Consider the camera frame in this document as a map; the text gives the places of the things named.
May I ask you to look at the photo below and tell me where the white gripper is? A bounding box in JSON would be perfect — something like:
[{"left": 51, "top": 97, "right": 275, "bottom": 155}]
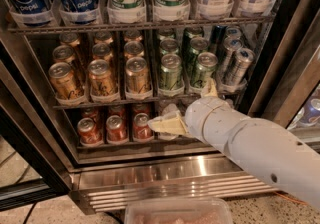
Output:
[{"left": 147, "top": 78, "right": 250, "bottom": 151}]

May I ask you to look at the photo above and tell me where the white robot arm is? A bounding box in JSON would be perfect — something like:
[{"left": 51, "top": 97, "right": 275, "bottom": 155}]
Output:
[{"left": 148, "top": 94, "right": 320, "bottom": 209}]

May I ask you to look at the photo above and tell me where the front right orange can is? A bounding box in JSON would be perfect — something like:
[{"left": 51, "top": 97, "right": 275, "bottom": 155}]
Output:
[{"left": 133, "top": 113, "right": 153, "bottom": 141}]

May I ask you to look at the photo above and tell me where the orange can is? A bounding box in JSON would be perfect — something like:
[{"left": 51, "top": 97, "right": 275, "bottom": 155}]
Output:
[
  {"left": 133, "top": 113, "right": 153, "bottom": 141},
  {"left": 77, "top": 118, "right": 103, "bottom": 146},
  {"left": 106, "top": 115, "right": 127, "bottom": 143}
]

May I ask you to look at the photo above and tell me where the second row right green can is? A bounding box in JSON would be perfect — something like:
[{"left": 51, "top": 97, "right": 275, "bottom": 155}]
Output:
[{"left": 186, "top": 37, "right": 209, "bottom": 74}]

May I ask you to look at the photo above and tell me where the second row green can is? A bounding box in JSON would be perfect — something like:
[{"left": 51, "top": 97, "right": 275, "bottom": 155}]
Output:
[
  {"left": 186, "top": 37, "right": 209, "bottom": 74},
  {"left": 159, "top": 38, "right": 179, "bottom": 55}
]

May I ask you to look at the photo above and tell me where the second row left green can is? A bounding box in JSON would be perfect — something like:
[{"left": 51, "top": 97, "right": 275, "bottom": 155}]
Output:
[{"left": 159, "top": 38, "right": 179, "bottom": 55}]

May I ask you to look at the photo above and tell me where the front right gold can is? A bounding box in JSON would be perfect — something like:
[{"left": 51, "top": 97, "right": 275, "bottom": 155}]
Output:
[{"left": 125, "top": 57, "right": 150, "bottom": 94}]

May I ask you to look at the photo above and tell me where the front silver slim can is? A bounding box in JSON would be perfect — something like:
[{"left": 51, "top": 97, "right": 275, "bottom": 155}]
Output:
[{"left": 224, "top": 48, "right": 255, "bottom": 86}]

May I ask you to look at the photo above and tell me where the silver slim can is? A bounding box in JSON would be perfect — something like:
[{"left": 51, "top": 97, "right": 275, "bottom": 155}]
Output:
[
  {"left": 224, "top": 48, "right": 255, "bottom": 86},
  {"left": 218, "top": 37, "right": 243, "bottom": 78}
]

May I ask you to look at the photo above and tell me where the front middle orange can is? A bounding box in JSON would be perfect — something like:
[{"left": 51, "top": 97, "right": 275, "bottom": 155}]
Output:
[{"left": 106, "top": 115, "right": 127, "bottom": 143}]

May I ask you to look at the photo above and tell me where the second row right gold can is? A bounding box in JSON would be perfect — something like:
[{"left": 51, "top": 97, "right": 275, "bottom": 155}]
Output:
[{"left": 124, "top": 41, "right": 144, "bottom": 60}]

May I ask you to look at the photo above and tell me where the second row gold can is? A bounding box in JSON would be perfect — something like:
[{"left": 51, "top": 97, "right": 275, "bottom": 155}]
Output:
[
  {"left": 51, "top": 44, "right": 84, "bottom": 79},
  {"left": 124, "top": 41, "right": 144, "bottom": 60},
  {"left": 92, "top": 43, "right": 113, "bottom": 65}
]

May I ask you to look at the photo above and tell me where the front middle gold can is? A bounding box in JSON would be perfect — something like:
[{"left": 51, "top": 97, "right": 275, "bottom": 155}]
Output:
[{"left": 88, "top": 59, "right": 117, "bottom": 96}]

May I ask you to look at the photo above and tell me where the front left orange can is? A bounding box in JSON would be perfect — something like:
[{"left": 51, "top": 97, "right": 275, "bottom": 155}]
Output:
[{"left": 77, "top": 118, "right": 103, "bottom": 146}]

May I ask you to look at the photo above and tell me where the second row middle gold can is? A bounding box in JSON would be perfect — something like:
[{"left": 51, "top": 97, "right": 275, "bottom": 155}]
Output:
[{"left": 92, "top": 43, "right": 113, "bottom": 65}]

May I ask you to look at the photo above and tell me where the stainless steel fridge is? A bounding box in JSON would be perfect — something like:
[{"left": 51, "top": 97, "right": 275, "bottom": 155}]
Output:
[{"left": 1, "top": 0, "right": 319, "bottom": 214}]

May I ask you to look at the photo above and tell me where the blue can behind glass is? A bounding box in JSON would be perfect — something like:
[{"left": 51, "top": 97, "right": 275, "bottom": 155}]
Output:
[{"left": 299, "top": 97, "right": 320, "bottom": 126}]

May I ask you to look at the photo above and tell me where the front left gold can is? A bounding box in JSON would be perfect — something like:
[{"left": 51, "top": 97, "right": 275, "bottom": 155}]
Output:
[{"left": 48, "top": 62, "right": 84, "bottom": 100}]

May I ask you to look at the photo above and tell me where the second row left gold can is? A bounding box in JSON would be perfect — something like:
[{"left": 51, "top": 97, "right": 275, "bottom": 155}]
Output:
[{"left": 51, "top": 44, "right": 84, "bottom": 79}]

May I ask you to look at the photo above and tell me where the open glass fridge door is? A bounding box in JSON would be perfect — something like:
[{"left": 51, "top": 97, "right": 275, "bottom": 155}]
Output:
[{"left": 0, "top": 46, "right": 70, "bottom": 211}]

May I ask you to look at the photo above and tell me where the left water bottle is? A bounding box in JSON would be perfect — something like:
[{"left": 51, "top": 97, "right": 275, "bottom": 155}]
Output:
[{"left": 159, "top": 103, "right": 180, "bottom": 141}]

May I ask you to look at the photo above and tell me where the clear plastic food container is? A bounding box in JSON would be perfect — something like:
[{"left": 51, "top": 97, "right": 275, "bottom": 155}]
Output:
[{"left": 124, "top": 198, "right": 233, "bottom": 224}]

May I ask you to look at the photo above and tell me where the orange cable on floor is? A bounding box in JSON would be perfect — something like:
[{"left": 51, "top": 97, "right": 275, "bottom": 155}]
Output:
[{"left": 274, "top": 191, "right": 306, "bottom": 206}]

